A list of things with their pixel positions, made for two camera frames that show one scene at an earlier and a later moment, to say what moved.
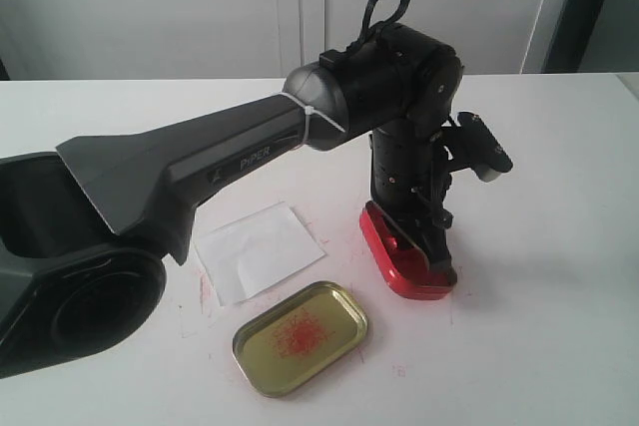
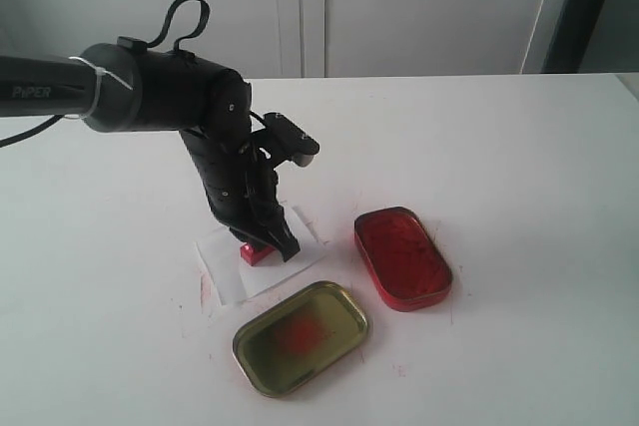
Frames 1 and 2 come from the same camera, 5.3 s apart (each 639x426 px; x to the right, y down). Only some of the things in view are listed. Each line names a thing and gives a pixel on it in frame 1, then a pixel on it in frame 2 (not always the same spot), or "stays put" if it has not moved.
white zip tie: [310, 111] → [100, 71]
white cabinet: [134, 13] stays put
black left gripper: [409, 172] → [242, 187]
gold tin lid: [289, 342] stays put
